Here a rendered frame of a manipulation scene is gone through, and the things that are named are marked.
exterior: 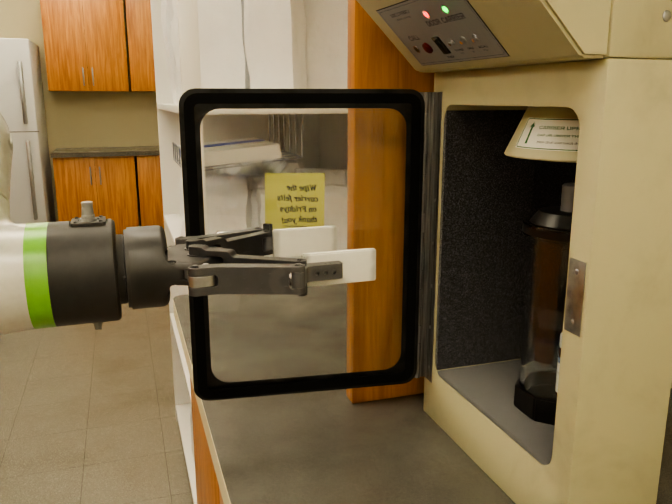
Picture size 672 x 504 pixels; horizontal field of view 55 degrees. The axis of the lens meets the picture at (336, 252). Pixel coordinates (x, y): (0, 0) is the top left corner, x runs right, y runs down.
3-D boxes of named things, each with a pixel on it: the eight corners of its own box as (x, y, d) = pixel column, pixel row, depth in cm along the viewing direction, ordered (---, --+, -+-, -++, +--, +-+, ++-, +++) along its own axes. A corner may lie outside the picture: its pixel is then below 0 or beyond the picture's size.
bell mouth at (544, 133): (598, 148, 83) (602, 104, 82) (717, 160, 66) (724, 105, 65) (474, 152, 77) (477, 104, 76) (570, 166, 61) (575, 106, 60)
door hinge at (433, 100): (424, 375, 93) (433, 92, 84) (432, 382, 91) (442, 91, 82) (414, 376, 92) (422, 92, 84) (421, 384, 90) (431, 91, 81)
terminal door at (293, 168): (416, 382, 91) (425, 88, 82) (194, 402, 86) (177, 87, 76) (414, 380, 92) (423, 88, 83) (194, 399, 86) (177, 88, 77)
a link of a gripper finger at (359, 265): (300, 253, 58) (302, 254, 58) (373, 247, 61) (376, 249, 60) (301, 285, 59) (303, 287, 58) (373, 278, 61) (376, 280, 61)
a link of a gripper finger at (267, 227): (194, 282, 62) (185, 280, 63) (275, 259, 70) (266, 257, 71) (192, 242, 61) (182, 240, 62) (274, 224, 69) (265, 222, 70)
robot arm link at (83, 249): (63, 317, 63) (55, 351, 54) (50, 196, 60) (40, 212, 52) (129, 310, 65) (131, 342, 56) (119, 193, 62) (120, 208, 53)
